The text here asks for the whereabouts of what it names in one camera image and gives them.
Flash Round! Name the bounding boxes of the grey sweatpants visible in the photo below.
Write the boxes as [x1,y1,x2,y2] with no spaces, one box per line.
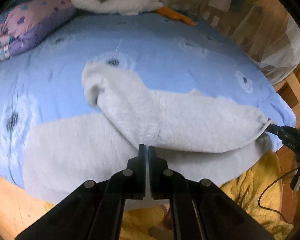
[23,61,271,204]

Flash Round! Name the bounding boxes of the yellow fuzzy clothing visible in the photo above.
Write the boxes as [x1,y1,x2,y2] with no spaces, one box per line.
[120,151,293,239]

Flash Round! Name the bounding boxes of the blue dandelion bed sheet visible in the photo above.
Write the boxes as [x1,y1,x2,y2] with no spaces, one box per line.
[0,13,296,187]

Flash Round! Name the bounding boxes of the white goose plush toy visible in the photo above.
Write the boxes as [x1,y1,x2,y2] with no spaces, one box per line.
[68,0,196,26]

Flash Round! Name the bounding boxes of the purple spotted folded quilt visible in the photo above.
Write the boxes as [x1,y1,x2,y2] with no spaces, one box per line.
[0,0,76,61]

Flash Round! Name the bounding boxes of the black cable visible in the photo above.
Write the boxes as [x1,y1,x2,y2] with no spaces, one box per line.
[257,159,300,223]

